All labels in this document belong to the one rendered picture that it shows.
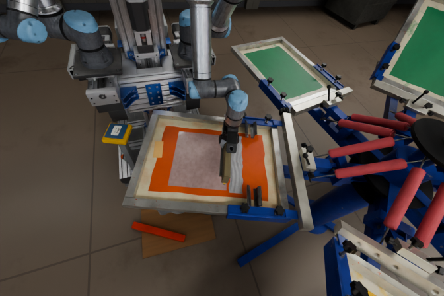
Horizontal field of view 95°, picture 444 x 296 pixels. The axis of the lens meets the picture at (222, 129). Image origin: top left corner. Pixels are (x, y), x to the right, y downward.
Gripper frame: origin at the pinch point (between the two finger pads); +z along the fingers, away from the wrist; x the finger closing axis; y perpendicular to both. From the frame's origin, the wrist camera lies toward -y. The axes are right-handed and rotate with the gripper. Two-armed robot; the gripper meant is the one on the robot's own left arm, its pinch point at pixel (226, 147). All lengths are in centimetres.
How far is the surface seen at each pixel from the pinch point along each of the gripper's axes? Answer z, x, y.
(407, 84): -6, -129, 65
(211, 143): 13.7, 7.9, 10.2
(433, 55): -20, -145, 82
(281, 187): 10.0, -30.3, -14.8
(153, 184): 13.5, 34.9, -17.4
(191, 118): 10.6, 21.2, 25.2
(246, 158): 13.6, -13.5, 2.3
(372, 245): -8, -56, -41
